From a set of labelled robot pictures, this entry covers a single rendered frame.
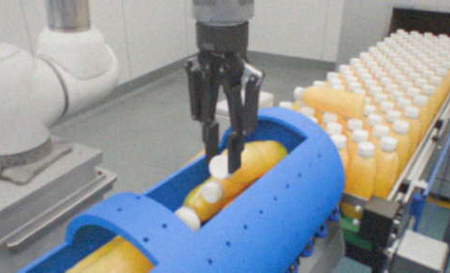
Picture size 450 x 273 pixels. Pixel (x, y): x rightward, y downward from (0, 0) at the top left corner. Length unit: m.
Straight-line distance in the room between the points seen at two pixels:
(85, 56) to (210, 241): 0.62
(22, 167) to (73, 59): 0.27
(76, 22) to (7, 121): 0.28
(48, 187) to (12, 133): 0.14
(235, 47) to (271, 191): 0.23
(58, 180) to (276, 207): 0.53
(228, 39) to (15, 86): 0.52
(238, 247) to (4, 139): 0.59
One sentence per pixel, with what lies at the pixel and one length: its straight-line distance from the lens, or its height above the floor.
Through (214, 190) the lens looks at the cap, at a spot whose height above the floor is 1.13.
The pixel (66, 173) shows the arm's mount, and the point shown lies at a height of 1.07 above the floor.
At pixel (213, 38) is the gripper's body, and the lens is 0.54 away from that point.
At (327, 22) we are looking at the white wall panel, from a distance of 5.29.
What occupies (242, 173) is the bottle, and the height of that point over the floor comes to 1.20.
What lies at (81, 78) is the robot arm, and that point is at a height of 1.25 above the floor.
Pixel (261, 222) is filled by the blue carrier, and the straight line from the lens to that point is 0.59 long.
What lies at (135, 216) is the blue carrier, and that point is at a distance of 0.52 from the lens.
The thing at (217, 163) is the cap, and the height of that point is 1.22.
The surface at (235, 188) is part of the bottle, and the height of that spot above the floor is 1.11.
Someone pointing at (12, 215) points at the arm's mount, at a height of 1.05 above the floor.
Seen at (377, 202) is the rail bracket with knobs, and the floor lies 1.00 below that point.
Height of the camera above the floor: 1.55
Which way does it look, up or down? 27 degrees down
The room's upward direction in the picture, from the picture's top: straight up
